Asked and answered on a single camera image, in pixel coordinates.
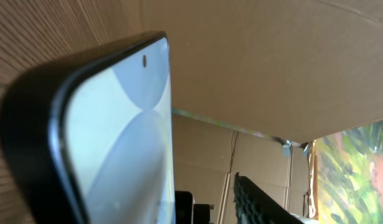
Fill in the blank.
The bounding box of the colourful painting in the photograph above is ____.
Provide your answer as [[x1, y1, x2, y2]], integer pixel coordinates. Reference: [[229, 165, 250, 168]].
[[315, 120, 383, 224]]

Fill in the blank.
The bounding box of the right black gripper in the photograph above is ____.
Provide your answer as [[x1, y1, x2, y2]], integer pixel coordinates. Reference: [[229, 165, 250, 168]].
[[175, 191, 215, 224]]

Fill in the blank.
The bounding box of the cardboard wall panel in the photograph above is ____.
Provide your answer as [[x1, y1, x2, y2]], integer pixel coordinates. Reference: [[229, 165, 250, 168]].
[[141, 0, 383, 223]]

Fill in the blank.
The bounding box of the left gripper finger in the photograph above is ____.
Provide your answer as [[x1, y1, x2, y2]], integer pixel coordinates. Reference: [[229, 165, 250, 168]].
[[233, 173, 303, 224]]

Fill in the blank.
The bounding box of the Samsung Galaxy smartphone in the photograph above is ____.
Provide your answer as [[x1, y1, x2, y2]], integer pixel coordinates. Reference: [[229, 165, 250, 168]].
[[0, 31, 176, 223]]

